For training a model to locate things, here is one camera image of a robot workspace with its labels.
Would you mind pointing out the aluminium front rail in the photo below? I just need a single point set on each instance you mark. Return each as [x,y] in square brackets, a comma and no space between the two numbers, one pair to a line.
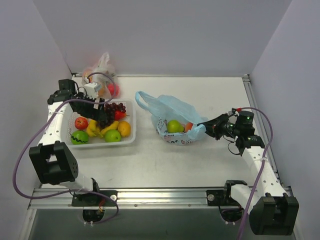
[127,198]

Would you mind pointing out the orange lemon fruit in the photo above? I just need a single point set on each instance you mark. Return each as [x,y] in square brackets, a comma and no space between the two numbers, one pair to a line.
[124,128]

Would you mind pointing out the white plastic basket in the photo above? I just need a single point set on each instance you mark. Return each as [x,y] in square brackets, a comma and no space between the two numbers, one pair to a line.
[96,142]

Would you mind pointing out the purple grape bunch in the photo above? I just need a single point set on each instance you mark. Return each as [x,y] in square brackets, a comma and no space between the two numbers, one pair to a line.
[110,109]

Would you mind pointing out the red apple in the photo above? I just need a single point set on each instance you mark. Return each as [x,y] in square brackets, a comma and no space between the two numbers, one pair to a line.
[81,123]

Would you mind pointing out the green watermelon ball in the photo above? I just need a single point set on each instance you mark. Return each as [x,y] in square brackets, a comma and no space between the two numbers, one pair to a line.
[79,137]

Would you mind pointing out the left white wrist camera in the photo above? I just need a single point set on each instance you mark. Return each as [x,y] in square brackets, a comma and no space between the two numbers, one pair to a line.
[92,89]

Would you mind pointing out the green apple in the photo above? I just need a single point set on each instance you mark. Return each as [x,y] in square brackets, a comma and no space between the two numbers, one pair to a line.
[112,136]

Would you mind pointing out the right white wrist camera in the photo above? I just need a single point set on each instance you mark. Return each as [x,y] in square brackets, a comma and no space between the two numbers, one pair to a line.
[234,111]

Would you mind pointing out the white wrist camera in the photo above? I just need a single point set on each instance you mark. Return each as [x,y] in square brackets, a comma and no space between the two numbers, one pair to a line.
[234,111]
[92,89]

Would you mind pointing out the peach fruit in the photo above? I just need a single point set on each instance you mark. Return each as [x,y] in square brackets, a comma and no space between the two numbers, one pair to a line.
[188,126]

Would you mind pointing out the green pear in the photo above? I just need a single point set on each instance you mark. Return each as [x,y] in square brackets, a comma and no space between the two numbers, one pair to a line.
[174,126]

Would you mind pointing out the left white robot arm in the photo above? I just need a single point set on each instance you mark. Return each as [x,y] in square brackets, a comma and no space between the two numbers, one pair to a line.
[52,160]

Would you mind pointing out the clear bag of fruits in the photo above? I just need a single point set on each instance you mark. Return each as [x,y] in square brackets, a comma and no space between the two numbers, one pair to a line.
[103,65]

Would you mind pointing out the red pear fruit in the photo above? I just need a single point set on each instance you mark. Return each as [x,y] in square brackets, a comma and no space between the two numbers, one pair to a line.
[119,115]

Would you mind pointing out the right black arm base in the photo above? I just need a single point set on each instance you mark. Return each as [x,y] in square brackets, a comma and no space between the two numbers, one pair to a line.
[218,198]

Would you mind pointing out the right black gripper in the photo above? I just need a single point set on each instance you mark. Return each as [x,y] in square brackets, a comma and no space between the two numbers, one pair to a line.
[213,127]

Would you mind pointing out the light blue plastic bag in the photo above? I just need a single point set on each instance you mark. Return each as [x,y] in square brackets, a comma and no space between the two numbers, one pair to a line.
[166,108]

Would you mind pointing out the yellow banana bunch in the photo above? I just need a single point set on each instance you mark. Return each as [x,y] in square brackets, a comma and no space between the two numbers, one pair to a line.
[94,130]

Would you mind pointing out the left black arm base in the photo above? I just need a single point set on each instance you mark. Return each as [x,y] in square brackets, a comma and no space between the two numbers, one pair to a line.
[93,200]

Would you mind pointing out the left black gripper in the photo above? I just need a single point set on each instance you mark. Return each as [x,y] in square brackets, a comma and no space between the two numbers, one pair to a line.
[95,113]

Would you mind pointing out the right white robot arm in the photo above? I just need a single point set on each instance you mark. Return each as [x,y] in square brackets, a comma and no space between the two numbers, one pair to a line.
[268,208]

